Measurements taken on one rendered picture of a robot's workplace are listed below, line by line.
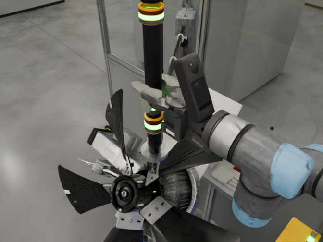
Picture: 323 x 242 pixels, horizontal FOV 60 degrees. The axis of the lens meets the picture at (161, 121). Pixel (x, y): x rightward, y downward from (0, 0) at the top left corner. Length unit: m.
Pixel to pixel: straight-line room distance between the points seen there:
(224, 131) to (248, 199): 0.13
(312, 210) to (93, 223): 1.50
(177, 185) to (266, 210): 0.53
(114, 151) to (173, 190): 0.32
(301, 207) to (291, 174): 1.18
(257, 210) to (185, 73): 0.26
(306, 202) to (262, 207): 1.06
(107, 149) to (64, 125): 1.96
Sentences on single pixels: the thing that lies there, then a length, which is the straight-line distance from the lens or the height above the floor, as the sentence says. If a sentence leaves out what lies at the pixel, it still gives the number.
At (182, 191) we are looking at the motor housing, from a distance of 1.01.
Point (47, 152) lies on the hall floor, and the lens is 2.89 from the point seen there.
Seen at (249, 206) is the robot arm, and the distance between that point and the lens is 0.52.
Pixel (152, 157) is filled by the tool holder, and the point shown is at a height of 1.46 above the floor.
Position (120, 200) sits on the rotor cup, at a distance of 0.93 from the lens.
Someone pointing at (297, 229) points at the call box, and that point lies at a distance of 1.12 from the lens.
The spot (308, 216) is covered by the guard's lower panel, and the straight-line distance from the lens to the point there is 1.63.
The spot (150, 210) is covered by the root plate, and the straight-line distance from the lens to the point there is 0.93.
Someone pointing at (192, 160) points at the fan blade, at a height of 1.37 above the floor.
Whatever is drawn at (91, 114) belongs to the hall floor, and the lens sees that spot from 3.19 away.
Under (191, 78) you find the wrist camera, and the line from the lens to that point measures 0.48.
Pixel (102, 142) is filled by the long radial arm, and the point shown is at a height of 1.12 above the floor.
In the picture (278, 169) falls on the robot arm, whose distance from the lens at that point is 0.44.
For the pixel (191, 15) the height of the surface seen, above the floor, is 1.58.
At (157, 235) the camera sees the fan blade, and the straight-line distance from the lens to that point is 0.89.
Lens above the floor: 1.98
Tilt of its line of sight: 41 degrees down
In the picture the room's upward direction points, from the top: straight up
